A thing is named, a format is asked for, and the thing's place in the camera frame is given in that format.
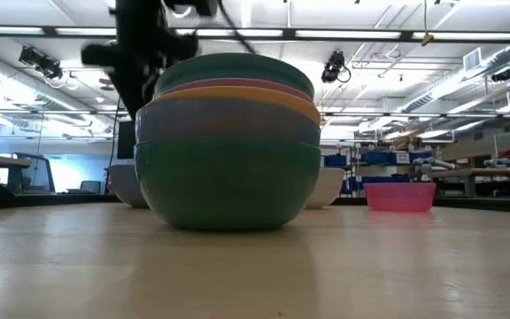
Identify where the red striped bowl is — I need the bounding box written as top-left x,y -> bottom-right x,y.
304,167 -> 346,211

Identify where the translucent pink plastic bowl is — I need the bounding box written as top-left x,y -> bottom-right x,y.
363,182 -> 437,214

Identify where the blue storage bin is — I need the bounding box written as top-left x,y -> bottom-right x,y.
323,153 -> 349,168
360,151 -> 412,166

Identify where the grey blue bowl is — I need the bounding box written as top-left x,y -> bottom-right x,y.
134,97 -> 322,148

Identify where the LED light bar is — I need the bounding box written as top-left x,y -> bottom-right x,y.
0,109 -> 510,120
0,27 -> 510,42

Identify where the silver ceiling air duct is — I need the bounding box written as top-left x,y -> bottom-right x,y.
396,43 -> 510,114

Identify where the red pink bowl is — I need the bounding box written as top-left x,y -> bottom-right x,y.
159,77 -> 316,104

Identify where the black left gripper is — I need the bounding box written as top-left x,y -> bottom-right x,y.
81,0 -> 200,121

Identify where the large green bowl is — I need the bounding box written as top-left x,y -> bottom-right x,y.
133,136 -> 322,232

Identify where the orange bowl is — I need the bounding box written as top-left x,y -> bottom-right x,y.
148,85 -> 322,126

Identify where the dark green bowl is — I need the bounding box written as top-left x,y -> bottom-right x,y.
152,51 -> 316,99

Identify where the yellow hanging power cord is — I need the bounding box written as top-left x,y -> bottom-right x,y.
420,0 -> 436,48

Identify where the light grey bowl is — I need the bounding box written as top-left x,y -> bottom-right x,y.
106,163 -> 151,209

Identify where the white ceiling air unit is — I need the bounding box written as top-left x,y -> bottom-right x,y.
462,47 -> 483,73

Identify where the office chair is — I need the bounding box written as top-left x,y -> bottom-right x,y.
79,179 -> 103,195

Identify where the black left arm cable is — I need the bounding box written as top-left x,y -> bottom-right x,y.
216,0 -> 259,56

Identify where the black computer monitor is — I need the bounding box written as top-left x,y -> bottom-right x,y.
116,120 -> 137,160

